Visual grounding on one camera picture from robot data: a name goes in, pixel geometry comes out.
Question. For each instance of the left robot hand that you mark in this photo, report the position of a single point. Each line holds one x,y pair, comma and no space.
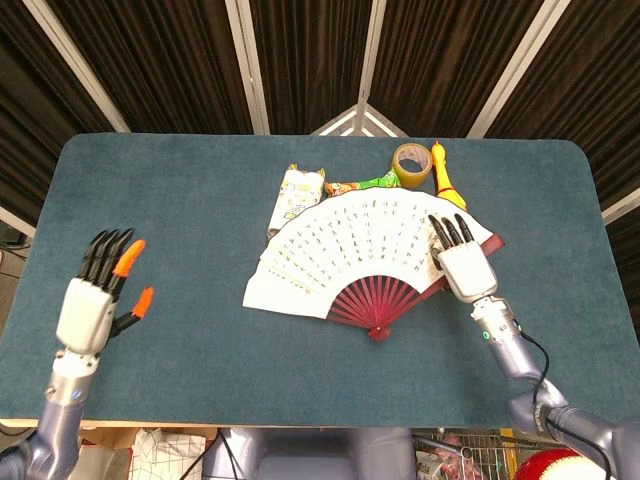
85,315

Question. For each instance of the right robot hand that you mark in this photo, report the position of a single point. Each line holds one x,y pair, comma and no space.
467,270

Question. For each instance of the red paper folding fan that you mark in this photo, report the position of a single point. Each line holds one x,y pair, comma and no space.
350,240

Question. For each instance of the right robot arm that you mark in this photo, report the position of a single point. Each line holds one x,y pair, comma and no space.
515,360

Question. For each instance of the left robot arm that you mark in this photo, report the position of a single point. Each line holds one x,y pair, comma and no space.
65,415

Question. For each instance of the yellow rubber chicken toy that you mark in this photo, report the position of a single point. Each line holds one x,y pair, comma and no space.
442,180

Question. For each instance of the yellow packing tape roll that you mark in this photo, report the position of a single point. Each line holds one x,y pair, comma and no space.
412,177

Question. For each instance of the blue felt table cover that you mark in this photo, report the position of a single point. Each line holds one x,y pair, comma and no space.
200,350

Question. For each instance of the green orange snack bag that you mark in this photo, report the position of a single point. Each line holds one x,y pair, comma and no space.
350,187

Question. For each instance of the white checkered cloth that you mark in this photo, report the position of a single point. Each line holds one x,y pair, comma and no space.
165,455

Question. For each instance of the white triangular screen foot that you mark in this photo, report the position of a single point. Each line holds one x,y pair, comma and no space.
358,122

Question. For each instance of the white yellow snack bag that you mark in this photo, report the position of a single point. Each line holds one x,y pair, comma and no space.
295,195

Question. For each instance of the dark brown pleated curtain panel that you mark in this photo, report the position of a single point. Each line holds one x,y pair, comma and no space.
310,60
600,100
165,65
440,65
30,100

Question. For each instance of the red and white ball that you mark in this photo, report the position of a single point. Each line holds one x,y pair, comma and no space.
555,467

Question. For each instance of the grey blue robot torso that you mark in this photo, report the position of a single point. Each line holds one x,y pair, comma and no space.
310,455

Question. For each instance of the white screen bottom rail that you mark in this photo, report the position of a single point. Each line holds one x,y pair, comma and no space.
622,207
15,220

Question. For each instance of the white screen frame post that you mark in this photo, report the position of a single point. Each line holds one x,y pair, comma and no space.
520,65
75,60
247,65
372,50

